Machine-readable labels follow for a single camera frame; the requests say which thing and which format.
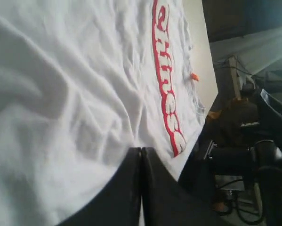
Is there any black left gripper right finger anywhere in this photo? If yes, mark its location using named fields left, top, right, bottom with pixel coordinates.
left=140, top=148, right=226, bottom=226

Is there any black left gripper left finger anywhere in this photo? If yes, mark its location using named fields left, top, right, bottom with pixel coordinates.
left=60, top=148, right=141, bottom=226

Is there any white t-shirt with red lettering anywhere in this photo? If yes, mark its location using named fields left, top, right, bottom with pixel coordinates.
left=0, top=0, right=204, bottom=226

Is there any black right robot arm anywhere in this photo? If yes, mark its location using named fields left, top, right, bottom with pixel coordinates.
left=207, top=89, right=282, bottom=226

